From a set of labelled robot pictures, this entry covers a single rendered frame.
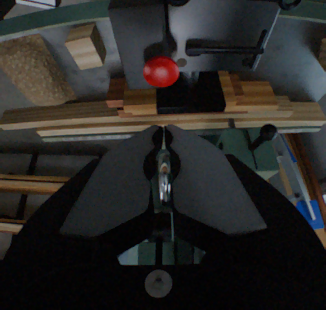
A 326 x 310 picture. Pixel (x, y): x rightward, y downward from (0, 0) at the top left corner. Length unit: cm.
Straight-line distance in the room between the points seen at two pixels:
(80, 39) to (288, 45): 29
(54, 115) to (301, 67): 46
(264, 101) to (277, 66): 6
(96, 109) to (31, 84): 12
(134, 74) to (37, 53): 18
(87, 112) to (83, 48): 14
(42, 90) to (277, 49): 37
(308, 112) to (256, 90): 15
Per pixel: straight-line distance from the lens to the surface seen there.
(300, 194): 117
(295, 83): 42
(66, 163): 295
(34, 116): 44
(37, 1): 114
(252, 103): 33
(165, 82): 16
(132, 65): 17
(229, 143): 27
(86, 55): 27
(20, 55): 33
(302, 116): 45
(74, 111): 39
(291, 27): 33
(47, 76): 34
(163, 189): 37
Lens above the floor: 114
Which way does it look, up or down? 27 degrees down
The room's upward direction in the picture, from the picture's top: 179 degrees clockwise
